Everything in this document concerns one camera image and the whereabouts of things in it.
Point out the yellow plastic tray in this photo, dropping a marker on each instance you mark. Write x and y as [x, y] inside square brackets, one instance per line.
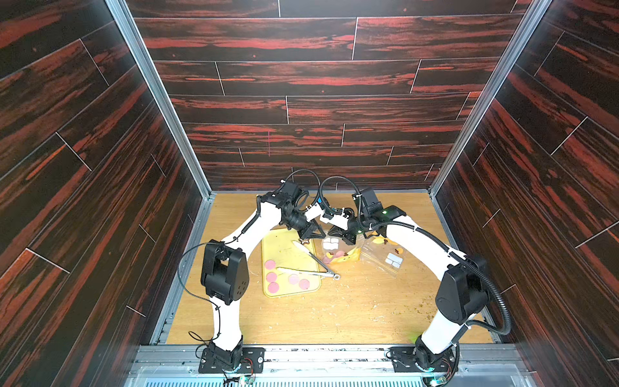
[277, 246]

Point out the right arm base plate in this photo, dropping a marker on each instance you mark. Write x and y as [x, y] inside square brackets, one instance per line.
[412, 359]

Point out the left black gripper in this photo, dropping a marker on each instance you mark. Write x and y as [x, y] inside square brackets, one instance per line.
[307, 231]

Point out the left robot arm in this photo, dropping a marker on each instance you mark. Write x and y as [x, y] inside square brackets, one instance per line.
[225, 272]

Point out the clear resealable bag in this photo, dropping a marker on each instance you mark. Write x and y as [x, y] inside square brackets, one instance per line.
[340, 247]

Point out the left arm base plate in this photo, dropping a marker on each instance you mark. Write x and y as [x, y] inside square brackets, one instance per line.
[244, 360]

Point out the metal tongs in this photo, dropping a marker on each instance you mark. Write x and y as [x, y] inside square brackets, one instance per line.
[320, 270]

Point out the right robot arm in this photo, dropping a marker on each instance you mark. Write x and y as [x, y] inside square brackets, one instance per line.
[466, 297]

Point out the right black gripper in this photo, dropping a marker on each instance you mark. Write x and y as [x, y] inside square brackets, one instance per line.
[342, 213]

